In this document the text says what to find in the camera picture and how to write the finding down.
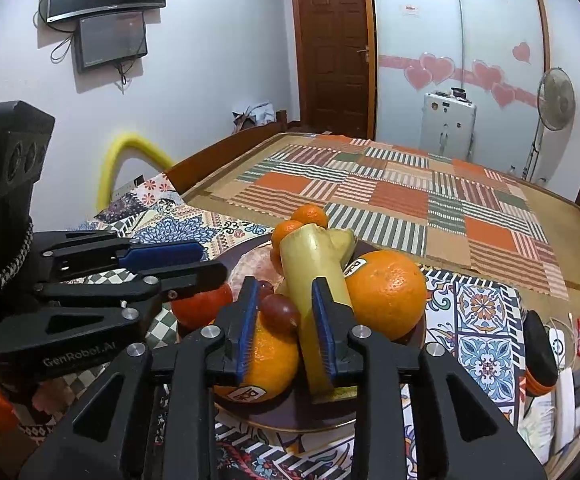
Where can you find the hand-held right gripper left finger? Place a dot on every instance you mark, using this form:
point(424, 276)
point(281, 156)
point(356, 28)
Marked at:
point(247, 330)

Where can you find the standing fan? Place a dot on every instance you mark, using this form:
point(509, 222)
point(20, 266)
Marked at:
point(557, 97)

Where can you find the colourful patterned cloth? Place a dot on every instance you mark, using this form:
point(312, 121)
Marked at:
point(479, 310)

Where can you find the small tangerine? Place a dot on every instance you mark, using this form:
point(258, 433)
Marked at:
point(284, 235)
point(310, 215)

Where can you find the small wall monitor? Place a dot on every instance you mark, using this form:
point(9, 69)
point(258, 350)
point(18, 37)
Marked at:
point(112, 40)

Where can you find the brown round plate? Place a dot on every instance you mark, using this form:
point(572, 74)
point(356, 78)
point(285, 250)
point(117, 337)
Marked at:
point(290, 415)

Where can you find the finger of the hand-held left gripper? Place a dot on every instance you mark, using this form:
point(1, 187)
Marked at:
point(165, 254)
point(195, 277)

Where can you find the yellow banana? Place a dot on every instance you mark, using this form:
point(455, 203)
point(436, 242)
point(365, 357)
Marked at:
point(302, 270)

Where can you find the wooden bed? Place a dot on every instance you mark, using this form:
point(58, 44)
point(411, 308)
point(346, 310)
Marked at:
point(210, 155)

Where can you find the orange with sticker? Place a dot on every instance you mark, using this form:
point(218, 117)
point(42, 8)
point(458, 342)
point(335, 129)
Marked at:
point(384, 295)
point(270, 360)

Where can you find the tan woven bed mat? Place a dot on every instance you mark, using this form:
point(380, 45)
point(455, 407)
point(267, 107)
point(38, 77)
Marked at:
point(554, 210)

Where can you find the small black device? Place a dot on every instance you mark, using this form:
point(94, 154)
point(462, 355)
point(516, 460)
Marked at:
point(458, 94)

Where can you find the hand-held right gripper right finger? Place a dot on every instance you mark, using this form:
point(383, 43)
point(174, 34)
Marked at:
point(325, 335)

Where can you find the frosted glass sliding door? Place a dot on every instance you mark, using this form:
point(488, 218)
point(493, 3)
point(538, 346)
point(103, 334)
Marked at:
point(414, 15)
point(504, 10)

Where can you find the red round fruit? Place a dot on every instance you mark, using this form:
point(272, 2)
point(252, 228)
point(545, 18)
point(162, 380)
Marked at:
point(202, 312)

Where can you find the pile of clothes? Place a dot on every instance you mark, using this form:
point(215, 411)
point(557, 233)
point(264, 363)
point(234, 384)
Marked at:
point(255, 115)

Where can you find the striped patchwork mat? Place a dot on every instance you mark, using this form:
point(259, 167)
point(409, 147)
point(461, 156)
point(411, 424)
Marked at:
point(394, 195)

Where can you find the yellow foam tube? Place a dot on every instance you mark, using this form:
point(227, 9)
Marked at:
point(130, 141)

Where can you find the black and orange case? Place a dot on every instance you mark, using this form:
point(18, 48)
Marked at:
point(539, 350)

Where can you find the brown wooden door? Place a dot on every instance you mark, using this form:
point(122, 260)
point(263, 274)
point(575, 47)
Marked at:
point(330, 45)

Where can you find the peeled pomelo wedge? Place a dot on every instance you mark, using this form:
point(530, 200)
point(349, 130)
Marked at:
point(252, 265)

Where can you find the white box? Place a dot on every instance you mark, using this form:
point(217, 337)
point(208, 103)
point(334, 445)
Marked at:
point(565, 405)

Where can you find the white equipment case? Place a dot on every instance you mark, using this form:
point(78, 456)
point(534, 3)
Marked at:
point(444, 125)

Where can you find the red grape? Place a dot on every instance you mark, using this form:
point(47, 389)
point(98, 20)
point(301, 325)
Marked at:
point(280, 312)
point(266, 288)

